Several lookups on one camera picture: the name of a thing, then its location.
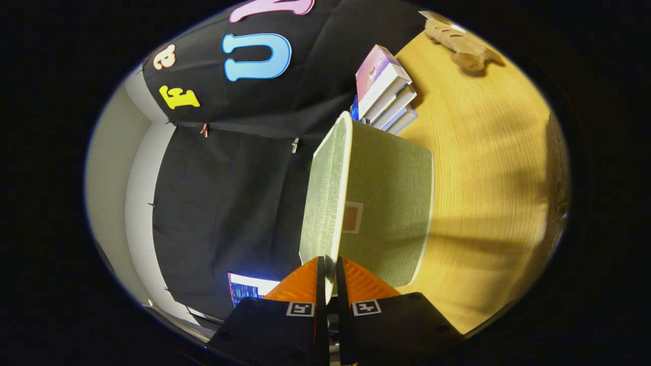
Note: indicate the tan bread plush toy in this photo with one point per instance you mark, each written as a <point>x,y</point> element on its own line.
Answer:
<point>463,43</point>

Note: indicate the pink cover book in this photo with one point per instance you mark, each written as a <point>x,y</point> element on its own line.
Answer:
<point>374,71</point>

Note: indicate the computer monitor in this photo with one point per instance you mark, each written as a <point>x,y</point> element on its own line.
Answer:
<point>249,290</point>

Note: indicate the green storage box lid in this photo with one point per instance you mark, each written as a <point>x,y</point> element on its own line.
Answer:
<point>325,203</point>

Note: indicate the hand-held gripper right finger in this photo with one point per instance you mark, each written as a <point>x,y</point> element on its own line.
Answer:
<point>345,330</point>

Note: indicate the silver clip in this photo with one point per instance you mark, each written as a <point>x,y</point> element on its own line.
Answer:
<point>295,146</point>

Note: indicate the pink clip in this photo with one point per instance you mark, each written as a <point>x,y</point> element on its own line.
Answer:
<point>204,131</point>

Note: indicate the dark cover book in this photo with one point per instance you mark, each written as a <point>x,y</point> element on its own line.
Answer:
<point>399,101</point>

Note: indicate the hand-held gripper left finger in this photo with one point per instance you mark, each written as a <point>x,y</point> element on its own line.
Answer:
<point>321,330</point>

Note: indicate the blue cover book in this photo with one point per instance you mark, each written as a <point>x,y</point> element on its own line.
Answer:
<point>355,109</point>

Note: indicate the green fabric storage box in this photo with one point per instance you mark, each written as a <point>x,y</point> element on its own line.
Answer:
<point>391,203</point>

